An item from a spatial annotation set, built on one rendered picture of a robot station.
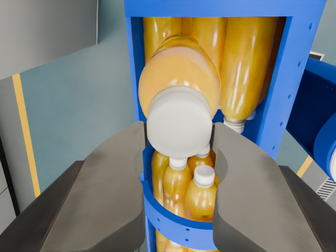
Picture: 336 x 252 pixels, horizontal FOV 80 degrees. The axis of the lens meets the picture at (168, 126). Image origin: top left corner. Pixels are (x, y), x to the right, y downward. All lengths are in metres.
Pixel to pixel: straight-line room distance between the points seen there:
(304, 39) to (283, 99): 0.07
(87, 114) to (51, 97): 0.30
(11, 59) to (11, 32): 0.09
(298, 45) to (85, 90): 1.56
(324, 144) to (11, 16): 1.00
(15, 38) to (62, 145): 1.34
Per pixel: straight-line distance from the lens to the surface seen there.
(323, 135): 0.69
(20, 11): 0.91
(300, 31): 0.29
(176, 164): 0.44
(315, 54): 1.56
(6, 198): 2.68
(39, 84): 1.88
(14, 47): 0.89
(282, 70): 0.28
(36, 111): 2.01
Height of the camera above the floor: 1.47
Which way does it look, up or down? 61 degrees down
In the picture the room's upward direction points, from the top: 173 degrees counter-clockwise
